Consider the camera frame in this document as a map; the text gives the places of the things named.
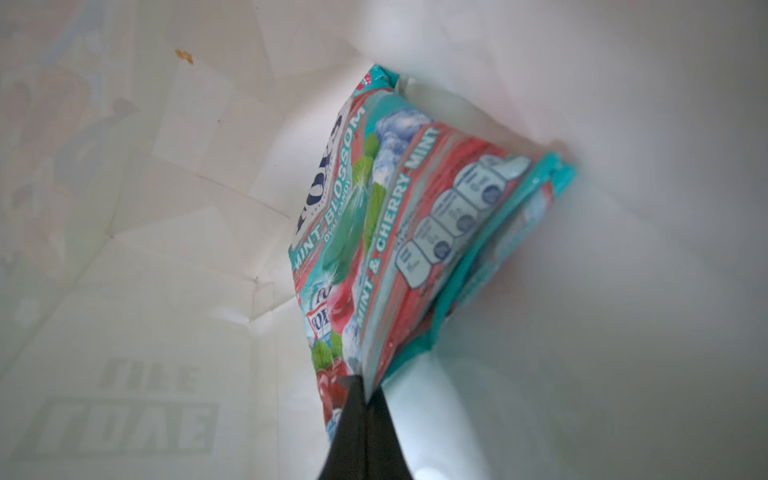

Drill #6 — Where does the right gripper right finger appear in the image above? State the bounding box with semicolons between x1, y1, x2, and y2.
367;388;413;480

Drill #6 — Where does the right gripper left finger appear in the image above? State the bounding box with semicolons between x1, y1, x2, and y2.
319;376;367;480

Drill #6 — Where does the teal snack packet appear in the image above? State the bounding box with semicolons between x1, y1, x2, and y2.
288;65;575;435

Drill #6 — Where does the white floral paper bag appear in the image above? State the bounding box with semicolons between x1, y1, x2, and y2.
1;1;767;479

